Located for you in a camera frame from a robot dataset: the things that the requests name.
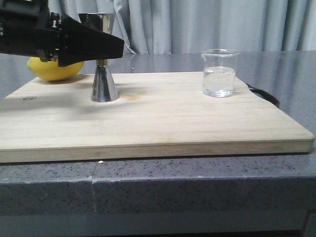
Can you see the steel double jigger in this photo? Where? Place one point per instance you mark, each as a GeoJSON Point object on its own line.
{"type": "Point", "coordinates": [104, 89]}

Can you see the clear glass beaker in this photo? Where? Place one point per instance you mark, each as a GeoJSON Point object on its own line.
{"type": "Point", "coordinates": [219, 72]}

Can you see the yellow lemon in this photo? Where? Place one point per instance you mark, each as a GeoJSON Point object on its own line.
{"type": "Point", "coordinates": [50, 71]}

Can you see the black cutting board handle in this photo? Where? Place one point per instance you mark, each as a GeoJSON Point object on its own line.
{"type": "Point", "coordinates": [264, 95]}

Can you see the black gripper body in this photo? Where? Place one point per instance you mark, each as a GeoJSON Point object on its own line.
{"type": "Point", "coordinates": [29, 28]}

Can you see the light wooden cutting board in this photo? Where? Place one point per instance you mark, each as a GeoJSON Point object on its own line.
{"type": "Point", "coordinates": [156, 115]}

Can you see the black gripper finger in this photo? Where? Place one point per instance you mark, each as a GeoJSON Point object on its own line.
{"type": "Point", "coordinates": [87, 40]}

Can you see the grey curtain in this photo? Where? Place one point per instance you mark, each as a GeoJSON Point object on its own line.
{"type": "Point", "coordinates": [193, 26]}

